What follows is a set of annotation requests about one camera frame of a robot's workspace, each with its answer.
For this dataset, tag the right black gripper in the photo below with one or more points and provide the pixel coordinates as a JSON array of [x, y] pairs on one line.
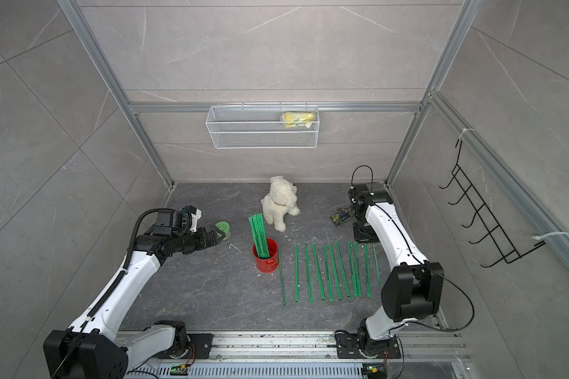
[[359, 237]]

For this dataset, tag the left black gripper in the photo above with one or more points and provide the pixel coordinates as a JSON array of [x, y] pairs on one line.
[[203, 242]]

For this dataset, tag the eleventh green straw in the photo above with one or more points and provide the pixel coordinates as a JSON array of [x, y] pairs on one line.
[[375, 255]]

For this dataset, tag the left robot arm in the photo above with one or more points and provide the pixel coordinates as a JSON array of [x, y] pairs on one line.
[[88, 348]]

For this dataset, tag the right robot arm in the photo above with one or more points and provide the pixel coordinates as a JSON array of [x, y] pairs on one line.
[[414, 285]]

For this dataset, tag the red cylindrical container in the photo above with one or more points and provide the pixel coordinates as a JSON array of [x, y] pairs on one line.
[[268, 264]]

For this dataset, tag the camouflage cloth pouch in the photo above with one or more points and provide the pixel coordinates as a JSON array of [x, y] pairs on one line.
[[341, 216]]

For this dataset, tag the small green lidded jar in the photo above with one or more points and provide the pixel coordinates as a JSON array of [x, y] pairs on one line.
[[225, 229]]

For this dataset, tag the green straw bundle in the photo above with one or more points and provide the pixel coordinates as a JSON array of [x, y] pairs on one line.
[[259, 236]]

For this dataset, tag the white plush dog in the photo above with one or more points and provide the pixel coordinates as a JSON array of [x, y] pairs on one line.
[[281, 200]]

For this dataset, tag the yellow sponge in basket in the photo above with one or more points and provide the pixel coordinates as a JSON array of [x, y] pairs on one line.
[[298, 119]]

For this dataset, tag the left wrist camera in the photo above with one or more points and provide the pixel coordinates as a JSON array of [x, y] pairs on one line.
[[190, 217]]

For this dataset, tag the white wire mesh basket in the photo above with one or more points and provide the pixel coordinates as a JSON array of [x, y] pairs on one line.
[[259, 126]]

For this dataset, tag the metal base rail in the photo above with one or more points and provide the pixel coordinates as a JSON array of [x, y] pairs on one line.
[[310, 354]]

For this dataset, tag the black wire hook rack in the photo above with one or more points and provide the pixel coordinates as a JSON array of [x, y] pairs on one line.
[[483, 214]]

